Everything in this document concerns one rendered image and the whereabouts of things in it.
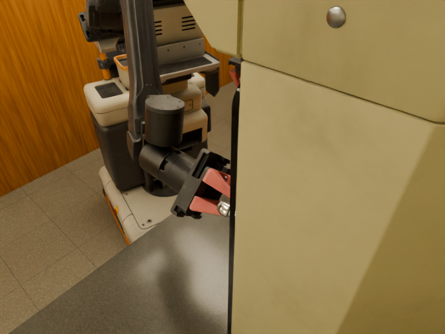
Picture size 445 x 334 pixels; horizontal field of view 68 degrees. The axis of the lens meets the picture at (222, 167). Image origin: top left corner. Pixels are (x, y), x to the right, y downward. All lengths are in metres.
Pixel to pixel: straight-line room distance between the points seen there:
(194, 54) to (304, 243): 1.06
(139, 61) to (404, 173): 0.48
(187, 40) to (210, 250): 0.80
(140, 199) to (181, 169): 1.30
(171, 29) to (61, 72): 1.28
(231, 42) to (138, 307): 0.51
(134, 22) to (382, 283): 0.52
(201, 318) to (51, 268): 1.46
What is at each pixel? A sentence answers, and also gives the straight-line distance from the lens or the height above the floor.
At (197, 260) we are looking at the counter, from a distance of 0.67.
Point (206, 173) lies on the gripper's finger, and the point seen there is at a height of 1.20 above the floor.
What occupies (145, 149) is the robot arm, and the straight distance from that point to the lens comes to 0.53.
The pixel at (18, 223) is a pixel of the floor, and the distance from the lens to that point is 2.31.
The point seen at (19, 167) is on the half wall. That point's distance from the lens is 2.50.
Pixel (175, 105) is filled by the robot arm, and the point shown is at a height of 1.26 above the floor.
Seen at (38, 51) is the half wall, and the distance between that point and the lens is 2.30.
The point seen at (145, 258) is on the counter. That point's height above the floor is 0.94.
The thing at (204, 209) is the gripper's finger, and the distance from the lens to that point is 0.45.
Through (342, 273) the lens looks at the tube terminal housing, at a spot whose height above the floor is 1.28.
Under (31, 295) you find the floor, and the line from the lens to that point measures 1.94.
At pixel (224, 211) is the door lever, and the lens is 0.39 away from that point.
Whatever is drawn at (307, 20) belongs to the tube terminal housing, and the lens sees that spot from 0.18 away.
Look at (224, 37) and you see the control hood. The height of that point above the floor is 1.42.
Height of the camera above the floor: 1.49
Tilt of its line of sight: 39 degrees down
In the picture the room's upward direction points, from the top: straight up
